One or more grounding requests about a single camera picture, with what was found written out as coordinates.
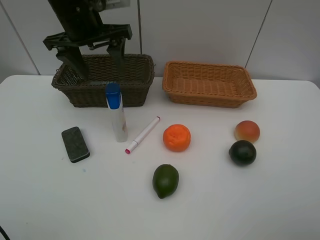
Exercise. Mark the dark green round fruit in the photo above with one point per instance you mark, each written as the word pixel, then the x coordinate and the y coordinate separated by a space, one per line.
pixel 242 153

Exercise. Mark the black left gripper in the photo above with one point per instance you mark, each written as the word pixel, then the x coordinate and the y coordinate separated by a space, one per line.
pixel 112 35

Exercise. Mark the green lime fruit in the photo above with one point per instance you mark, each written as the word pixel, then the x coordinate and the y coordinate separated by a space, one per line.
pixel 165 180

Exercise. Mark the white blue-capped shampoo bottle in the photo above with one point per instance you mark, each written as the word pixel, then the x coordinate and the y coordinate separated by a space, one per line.
pixel 115 104

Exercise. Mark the black felt board eraser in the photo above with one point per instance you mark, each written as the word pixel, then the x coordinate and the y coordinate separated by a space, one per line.
pixel 75 144

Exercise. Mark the dark brown wicker basket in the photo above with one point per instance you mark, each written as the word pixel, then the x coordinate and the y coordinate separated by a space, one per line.
pixel 134 82

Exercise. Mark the red yellow peach fruit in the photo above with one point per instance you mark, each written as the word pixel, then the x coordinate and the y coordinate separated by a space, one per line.
pixel 247 130

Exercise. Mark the light orange wicker basket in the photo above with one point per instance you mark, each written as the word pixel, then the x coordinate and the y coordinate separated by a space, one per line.
pixel 203 84

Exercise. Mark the white pink-tipped marker pen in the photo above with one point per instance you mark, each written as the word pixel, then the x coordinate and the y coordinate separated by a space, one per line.
pixel 145 132

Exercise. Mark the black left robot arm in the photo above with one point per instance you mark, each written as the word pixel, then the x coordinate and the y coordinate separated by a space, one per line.
pixel 83 26

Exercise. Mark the orange tangerine fruit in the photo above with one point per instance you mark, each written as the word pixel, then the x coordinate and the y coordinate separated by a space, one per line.
pixel 177 138

